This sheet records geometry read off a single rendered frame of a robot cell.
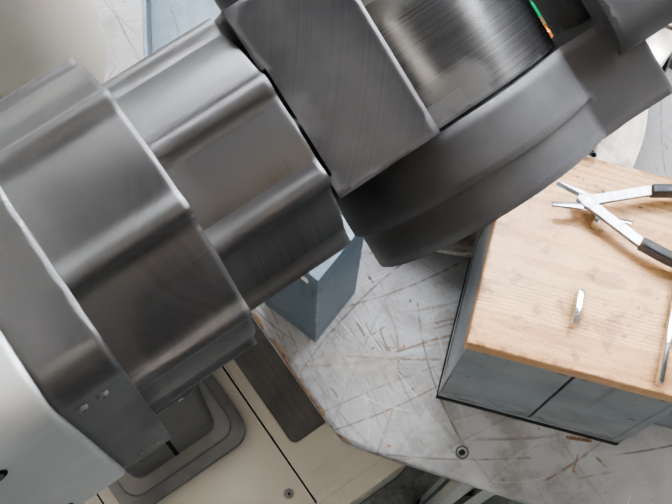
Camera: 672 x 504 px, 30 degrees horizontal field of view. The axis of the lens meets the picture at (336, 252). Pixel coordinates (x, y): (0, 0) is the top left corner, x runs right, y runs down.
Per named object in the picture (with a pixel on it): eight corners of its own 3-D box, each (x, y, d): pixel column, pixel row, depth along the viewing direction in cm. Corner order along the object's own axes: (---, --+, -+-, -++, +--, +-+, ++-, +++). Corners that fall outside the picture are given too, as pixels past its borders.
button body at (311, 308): (304, 254, 136) (304, 174, 112) (355, 292, 135) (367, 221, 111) (264, 303, 135) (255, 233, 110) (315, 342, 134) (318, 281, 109)
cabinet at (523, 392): (649, 280, 136) (726, 203, 111) (616, 445, 131) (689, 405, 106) (475, 235, 137) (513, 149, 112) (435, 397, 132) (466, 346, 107)
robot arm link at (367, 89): (168, 44, 30) (288, 233, 31) (506, -164, 32) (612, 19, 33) (138, 86, 39) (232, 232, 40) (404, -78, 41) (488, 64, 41)
